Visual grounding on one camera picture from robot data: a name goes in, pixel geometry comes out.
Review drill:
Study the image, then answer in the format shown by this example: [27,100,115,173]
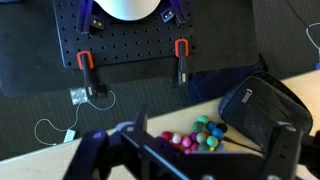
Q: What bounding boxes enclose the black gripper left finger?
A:
[63,103,188,180]

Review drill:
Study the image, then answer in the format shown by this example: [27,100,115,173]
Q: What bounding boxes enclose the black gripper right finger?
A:
[260,125,320,180]

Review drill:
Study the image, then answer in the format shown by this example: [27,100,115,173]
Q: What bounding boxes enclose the colourful felt bead string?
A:
[160,114,229,155]

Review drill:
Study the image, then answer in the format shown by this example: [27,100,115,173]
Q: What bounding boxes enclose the black zippered pouch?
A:
[218,71,313,151]

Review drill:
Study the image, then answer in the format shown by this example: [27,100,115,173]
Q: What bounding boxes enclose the orange black clamp left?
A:
[76,51,108,100]

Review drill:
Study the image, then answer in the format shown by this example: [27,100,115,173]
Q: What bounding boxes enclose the orange black clamp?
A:
[174,38,189,87]
[76,51,108,100]

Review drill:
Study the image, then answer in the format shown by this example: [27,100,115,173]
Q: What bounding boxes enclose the orange black clamp right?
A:
[174,38,189,87]

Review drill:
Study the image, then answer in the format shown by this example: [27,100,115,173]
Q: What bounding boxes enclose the white cable with adapter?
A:
[34,89,117,147]

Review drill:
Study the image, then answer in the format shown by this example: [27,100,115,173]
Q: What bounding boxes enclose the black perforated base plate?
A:
[53,0,198,69]

